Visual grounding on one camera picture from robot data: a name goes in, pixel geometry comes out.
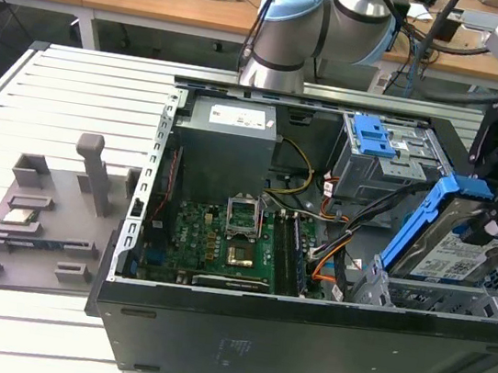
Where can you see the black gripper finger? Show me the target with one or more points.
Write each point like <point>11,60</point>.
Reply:
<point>492,142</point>

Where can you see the hard disk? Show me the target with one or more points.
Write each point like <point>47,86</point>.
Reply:
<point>448,256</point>

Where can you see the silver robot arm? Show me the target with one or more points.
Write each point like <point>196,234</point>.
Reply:
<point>298,31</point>

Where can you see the grey metal disk bay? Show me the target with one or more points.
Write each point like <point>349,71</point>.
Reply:
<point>437,299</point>

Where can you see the blue plastic drive latch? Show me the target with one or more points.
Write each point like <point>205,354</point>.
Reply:
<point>372,136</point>

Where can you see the grey metal drive cage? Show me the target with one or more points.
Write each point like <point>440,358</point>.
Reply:
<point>371,176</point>

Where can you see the RAM stick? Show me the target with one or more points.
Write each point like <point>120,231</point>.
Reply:
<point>300,254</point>
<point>37,244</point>

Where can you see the black RAM slot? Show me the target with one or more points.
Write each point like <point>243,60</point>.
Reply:
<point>280,251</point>

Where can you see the grey power supply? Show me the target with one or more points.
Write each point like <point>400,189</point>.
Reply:
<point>221,155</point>

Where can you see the CPU socket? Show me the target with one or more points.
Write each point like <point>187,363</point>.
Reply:
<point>240,256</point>

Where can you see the black graphics card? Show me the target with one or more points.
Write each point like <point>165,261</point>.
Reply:
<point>226,282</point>

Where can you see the green motherboard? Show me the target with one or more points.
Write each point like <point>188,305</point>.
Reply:
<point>205,236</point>

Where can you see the black PC case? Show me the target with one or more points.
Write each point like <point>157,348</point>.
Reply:
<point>254,345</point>

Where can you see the grey parts rack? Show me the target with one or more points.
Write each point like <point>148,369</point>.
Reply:
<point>58,224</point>

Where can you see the silver CPU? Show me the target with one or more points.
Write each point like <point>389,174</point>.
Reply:
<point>17,216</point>

